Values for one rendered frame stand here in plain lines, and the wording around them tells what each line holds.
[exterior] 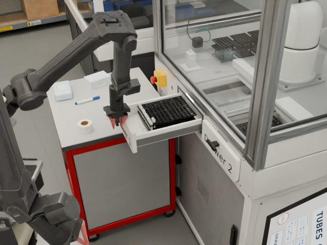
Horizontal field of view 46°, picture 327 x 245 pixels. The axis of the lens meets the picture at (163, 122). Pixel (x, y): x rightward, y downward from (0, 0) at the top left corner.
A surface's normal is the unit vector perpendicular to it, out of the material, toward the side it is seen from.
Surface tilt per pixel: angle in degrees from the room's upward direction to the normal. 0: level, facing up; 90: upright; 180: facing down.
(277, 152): 90
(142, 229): 0
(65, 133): 0
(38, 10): 91
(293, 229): 50
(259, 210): 90
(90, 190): 90
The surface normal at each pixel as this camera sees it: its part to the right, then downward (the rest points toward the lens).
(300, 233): -0.74, -0.65
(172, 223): -0.03, -0.82
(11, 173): 0.00, 0.54
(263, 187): 0.37, 0.53
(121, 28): 0.54, -0.46
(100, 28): -0.48, -0.02
